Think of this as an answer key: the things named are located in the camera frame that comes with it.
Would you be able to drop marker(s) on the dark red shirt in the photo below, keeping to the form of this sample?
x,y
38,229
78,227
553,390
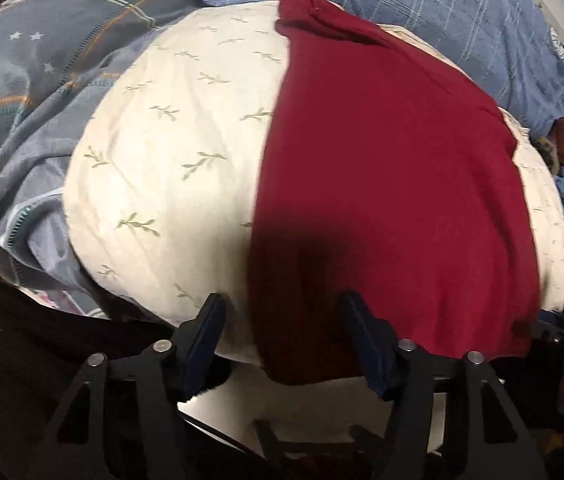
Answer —
x,y
387,185

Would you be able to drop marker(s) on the person's black clothing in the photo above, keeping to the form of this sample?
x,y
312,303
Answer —
x,y
36,360

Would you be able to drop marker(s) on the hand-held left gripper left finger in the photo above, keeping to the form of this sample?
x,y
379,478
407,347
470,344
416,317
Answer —
x,y
201,347

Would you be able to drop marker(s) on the blue plaid quilt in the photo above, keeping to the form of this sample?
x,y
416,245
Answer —
x,y
412,0

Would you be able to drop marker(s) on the cream leaf print pillow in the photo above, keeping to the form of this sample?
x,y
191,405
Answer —
x,y
161,160

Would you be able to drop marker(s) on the grey plaid star blanket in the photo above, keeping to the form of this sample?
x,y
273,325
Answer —
x,y
31,110

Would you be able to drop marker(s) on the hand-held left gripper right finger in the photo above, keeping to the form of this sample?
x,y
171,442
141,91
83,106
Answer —
x,y
368,352

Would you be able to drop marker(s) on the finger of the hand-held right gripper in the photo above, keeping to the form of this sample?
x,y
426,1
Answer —
x,y
559,331

